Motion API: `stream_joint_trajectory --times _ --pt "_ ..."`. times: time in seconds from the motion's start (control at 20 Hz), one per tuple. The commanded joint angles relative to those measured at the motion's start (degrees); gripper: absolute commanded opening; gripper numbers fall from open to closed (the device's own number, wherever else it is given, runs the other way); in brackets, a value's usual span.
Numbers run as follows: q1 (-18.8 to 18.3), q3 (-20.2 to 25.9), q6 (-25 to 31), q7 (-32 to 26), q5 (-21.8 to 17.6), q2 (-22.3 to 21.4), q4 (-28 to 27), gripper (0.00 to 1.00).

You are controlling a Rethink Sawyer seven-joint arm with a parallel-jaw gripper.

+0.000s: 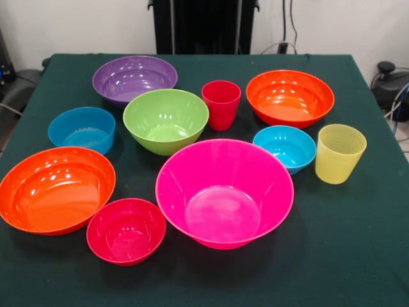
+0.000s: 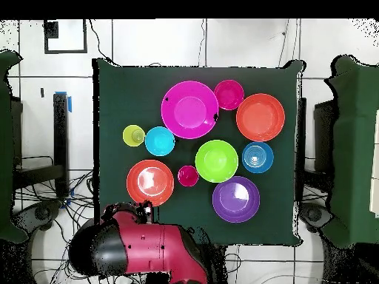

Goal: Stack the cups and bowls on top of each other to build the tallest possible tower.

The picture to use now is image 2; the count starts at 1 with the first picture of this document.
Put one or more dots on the small cyan bowl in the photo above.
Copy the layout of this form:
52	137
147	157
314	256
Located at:
160	141

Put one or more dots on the large magenta bowl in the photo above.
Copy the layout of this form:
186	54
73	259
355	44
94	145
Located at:
189	110

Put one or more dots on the yellow cup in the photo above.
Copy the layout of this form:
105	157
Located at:
133	135

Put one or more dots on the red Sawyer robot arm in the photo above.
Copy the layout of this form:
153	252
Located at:
148	245

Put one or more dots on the red cup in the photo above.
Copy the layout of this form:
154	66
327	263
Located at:
188	176

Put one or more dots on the green bowl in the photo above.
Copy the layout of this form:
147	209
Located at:
216	161

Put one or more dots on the orange bowl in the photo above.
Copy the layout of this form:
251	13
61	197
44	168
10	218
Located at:
260	117
150	182

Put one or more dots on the purple bowl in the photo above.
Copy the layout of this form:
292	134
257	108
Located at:
236	199

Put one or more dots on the straight-sided blue bowl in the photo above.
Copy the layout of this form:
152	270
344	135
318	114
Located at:
257	157

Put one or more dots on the small crimson bowl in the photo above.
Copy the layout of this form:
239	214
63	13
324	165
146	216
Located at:
229	94

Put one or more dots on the dark green table cloth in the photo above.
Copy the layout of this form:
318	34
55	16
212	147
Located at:
133	88

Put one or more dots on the black box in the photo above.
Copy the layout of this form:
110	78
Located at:
324	136

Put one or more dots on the small black item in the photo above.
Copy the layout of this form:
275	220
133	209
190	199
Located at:
42	92

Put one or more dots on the green cloth covered table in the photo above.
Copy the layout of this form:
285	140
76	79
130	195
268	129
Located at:
355	148
4	148

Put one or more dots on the black post with blue tape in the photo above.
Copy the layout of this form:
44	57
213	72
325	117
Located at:
60	142

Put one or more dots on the black pedestal foot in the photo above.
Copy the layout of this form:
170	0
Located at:
314	214
41	213

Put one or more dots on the black metal frame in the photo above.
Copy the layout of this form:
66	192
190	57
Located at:
38	175

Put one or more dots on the black square floor frame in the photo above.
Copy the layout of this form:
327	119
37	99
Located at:
65	51

